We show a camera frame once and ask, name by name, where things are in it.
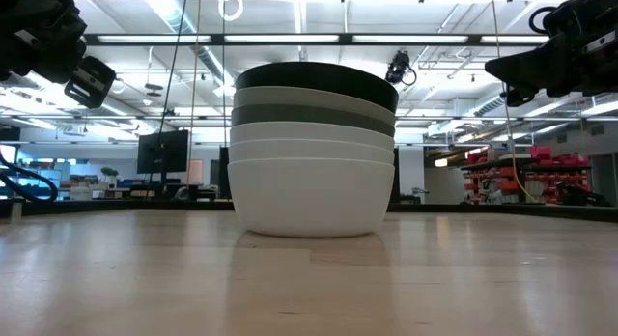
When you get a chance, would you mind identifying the medium white bowl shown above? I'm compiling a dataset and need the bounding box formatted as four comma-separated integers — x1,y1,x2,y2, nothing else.
228,138,396,166

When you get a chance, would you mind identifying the small white bowl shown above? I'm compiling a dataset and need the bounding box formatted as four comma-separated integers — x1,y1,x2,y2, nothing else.
229,121,396,153

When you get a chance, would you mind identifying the white LED light panel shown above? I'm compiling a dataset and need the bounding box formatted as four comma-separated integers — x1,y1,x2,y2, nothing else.
96,35,212,43
351,35,469,43
224,35,341,43
480,35,550,43

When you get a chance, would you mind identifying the black computer monitor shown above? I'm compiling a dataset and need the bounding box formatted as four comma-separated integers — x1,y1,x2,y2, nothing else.
136,128,190,176

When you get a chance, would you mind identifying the dark grey bowl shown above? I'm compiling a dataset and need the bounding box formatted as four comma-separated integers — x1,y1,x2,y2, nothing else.
230,103,396,138

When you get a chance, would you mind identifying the black bowl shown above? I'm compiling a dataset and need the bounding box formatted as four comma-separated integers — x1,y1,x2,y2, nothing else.
235,61,400,114

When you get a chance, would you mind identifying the light grey bowl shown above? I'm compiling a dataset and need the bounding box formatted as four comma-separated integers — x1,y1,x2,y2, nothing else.
233,85,397,127

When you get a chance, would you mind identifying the black table edge frame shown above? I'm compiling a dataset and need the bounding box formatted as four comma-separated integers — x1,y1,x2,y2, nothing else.
0,198,618,224

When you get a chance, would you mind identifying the thin black hanging cable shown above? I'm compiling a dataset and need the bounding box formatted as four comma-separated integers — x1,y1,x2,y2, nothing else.
144,0,190,188

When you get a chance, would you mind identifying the black hanging camera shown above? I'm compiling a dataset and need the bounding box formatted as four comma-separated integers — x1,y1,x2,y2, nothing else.
385,49,418,87

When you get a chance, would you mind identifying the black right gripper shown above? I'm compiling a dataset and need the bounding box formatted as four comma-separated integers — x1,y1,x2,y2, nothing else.
484,0,618,108

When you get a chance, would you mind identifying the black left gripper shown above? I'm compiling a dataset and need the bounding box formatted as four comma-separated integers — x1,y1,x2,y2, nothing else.
0,0,118,110

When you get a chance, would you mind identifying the black standing panel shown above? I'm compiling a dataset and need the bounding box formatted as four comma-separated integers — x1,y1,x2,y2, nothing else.
218,146,234,200

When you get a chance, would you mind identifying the black overhead frame beam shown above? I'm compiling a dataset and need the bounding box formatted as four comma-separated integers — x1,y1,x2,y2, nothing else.
84,33,551,46

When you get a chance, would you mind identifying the thin tan hanging cable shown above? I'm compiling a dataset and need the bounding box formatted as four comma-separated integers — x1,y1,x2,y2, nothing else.
185,0,202,182

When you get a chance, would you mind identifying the black curved hose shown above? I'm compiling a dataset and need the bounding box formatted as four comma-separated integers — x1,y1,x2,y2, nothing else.
0,152,60,204

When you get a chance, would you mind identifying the shelf with red bins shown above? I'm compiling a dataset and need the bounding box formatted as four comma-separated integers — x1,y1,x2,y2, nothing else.
460,145,594,206

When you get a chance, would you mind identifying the large white bowl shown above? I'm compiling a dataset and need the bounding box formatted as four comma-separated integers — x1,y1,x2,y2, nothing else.
227,156,396,238

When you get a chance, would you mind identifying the thin yellow cable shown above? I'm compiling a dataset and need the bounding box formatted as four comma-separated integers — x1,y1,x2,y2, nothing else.
490,0,540,205

